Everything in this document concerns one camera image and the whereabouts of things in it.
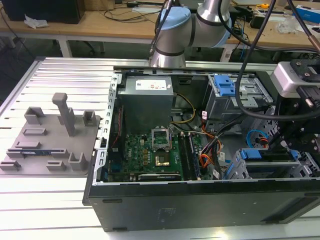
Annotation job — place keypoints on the black graphics card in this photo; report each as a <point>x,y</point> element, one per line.
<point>160,177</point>

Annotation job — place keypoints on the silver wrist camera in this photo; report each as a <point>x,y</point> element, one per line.
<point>287,77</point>

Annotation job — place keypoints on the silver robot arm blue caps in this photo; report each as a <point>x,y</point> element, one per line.
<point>172,37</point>

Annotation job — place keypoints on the large black box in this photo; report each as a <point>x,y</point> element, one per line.
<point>42,10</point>

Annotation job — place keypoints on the hard disk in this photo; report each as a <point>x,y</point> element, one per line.
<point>251,153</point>

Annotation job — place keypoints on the silver CPU socket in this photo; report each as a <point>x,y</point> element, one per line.
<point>160,138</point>

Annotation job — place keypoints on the blue drive cage latch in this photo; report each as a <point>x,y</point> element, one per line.
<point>226,86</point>

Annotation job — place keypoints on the black RAM slot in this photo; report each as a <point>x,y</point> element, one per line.
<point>183,157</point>
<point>193,157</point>

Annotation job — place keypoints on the crumpled white plastic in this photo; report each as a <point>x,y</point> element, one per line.
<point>35,23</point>

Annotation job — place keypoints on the RAM stick blue label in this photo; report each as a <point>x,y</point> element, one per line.
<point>35,152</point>

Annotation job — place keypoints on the small black device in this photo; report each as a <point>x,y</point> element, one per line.
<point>255,22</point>

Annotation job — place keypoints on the grey power supply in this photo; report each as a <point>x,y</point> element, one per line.
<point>145,107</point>

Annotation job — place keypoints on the brown square chip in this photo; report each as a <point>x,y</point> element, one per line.
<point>162,160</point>

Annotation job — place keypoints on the silver disk bay cage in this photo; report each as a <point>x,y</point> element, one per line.
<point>270,170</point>

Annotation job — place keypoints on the green motherboard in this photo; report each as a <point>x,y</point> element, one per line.
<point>135,155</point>

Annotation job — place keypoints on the blue cardboard box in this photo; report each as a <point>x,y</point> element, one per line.
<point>310,15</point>

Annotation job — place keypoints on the black PC case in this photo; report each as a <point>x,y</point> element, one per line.
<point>175,207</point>

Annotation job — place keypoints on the grey parts rack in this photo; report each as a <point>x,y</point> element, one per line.
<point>50,140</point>

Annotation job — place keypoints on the wooden desk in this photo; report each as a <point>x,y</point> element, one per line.
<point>100,27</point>

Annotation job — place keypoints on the clear plastic bag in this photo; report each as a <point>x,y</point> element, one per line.
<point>287,26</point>

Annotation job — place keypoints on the silver optical drive cage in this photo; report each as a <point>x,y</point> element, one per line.
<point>220,107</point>

